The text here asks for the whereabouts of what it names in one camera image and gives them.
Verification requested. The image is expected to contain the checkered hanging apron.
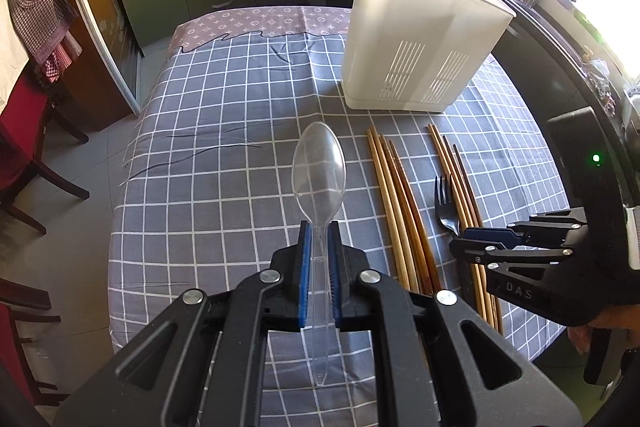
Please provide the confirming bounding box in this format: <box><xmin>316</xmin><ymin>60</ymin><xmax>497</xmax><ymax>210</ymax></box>
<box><xmin>9</xmin><ymin>0</ymin><xmax>82</xmax><ymax>83</ymax></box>

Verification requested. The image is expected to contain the white plastic utensil holder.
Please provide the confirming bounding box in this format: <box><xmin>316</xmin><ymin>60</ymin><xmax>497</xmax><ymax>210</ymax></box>
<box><xmin>342</xmin><ymin>0</ymin><xmax>515</xmax><ymax>113</ymax></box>

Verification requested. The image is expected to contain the brown chopstick right group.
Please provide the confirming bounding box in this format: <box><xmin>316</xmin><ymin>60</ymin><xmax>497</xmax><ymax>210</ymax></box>
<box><xmin>427</xmin><ymin>124</ymin><xmax>502</xmax><ymax>333</ymax></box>

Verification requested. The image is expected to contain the black plastic fork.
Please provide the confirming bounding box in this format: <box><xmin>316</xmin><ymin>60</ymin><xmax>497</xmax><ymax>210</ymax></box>
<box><xmin>434</xmin><ymin>176</ymin><xmax>460</xmax><ymax>236</ymax></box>

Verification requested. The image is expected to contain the light wooden chopstick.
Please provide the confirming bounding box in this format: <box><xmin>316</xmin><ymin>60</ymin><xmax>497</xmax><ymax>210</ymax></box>
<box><xmin>365</xmin><ymin>128</ymin><xmax>419</xmax><ymax>293</ymax></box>
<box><xmin>370</xmin><ymin>124</ymin><xmax>426</xmax><ymax>295</ymax></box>

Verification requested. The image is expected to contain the clear plastic spoon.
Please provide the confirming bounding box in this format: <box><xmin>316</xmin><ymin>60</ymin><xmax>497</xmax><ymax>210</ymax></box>
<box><xmin>292</xmin><ymin>121</ymin><xmax>346</xmax><ymax>386</ymax></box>

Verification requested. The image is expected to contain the dark brown chopstick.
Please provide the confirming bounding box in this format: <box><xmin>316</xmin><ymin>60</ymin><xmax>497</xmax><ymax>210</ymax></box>
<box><xmin>386</xmin><ymin>139</ymin><xmax>442</xmax><ymax>295</ymax></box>

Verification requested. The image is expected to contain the person right hand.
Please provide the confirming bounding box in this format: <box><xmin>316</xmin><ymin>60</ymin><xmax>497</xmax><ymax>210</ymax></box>
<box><xmin>567</xmin><ymin>305</ymin><xmax>640</xmax><ymax>355</ymax></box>

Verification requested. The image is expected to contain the grey checkered tablecloth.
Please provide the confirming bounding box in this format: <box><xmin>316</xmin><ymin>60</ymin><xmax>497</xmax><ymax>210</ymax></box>
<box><xmin>82</xmin><ymin>8</ymin><xmax>582</xmax><ymax>426</ymax></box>

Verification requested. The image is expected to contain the brown ridged chopstick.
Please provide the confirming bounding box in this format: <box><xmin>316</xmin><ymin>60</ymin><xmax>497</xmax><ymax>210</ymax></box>
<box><xmin>382</xmin><ymin>138</ymin><xmax>426</xmax><ymax>295</ymax></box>

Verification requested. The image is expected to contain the red wooden chair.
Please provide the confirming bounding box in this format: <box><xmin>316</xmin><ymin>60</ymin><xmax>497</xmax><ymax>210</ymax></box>
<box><xmin>1</xmin><ymin>72</ymin><xmax>90</xmax><ymax>235</ymax></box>

